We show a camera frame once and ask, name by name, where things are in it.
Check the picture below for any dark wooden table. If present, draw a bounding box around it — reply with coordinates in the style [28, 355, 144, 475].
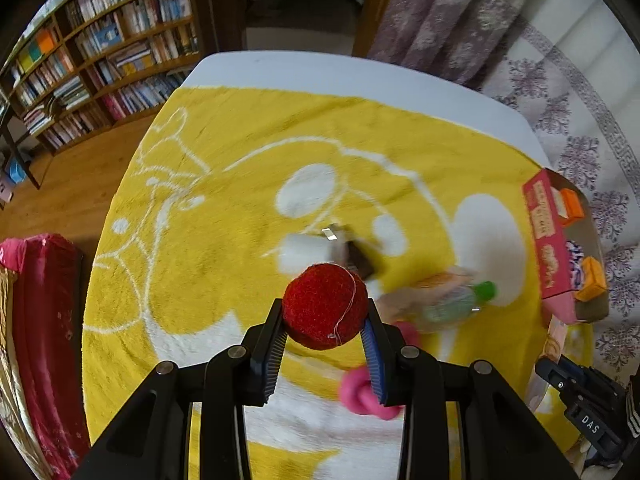
[0, 105, 41, 191]

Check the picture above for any pink knotted rope toy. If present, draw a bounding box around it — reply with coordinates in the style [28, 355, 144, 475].
[341, 322, 423, 421]

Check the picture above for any yellow and white towel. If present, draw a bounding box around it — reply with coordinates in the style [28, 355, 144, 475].
[81, 86, 593, 480]

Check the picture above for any small orange toy cube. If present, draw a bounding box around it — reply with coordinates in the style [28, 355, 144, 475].
[574, 256, 608, 303]

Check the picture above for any white floral sofa cover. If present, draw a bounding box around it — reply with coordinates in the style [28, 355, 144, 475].
[480, 0, 640, 376]

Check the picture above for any wooden bookshelf with books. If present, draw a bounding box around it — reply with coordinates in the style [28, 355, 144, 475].
[0, 0, 201, 156]

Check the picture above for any red ball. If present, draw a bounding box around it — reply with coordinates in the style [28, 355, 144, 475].
[282, 263, 369, 351]

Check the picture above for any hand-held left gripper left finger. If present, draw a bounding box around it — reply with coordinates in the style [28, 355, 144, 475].
[72, 299, 288, 480]

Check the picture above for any patterned quilt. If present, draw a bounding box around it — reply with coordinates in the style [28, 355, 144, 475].
[0, 265, 56, 480]

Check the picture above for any pink plastic-wrapped packet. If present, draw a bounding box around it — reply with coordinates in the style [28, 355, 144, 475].
[377, 267, 476, 321]

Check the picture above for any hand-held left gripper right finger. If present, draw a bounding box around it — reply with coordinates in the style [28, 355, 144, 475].
[361, 297, 581, 480]

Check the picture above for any pink leopard print cloth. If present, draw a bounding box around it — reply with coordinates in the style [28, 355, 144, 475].
[565, 240, 588, 291]

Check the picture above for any clear bottle with green cap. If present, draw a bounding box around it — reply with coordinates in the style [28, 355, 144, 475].
[417, 281, 498, 333]

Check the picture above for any pink cardboard box container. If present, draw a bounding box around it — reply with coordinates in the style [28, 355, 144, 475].
[521, 169, 608, 326]

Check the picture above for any white roll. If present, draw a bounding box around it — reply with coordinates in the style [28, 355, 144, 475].
[280, 234, 333, 276]

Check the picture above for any mauve floral curtain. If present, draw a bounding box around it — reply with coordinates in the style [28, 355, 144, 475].
[367, 0, 531, 86]

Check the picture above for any small brown square box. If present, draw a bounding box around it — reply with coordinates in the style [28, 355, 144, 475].
[332, 225, 381, 281]

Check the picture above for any large orange toy cube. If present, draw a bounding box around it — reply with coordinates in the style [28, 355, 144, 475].
[557, 187, 586, 226]

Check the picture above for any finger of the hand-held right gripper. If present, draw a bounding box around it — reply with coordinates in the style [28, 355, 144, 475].
[535, 356, 623, 401]

